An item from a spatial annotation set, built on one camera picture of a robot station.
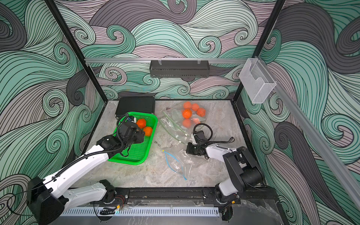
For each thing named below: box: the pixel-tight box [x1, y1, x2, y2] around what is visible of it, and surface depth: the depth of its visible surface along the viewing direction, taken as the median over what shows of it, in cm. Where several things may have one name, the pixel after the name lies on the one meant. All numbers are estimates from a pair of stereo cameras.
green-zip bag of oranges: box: [158, 101, 207, 145], surface depth 100 cm
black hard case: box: [115, 96, 156, 117], surface depth 116 cm
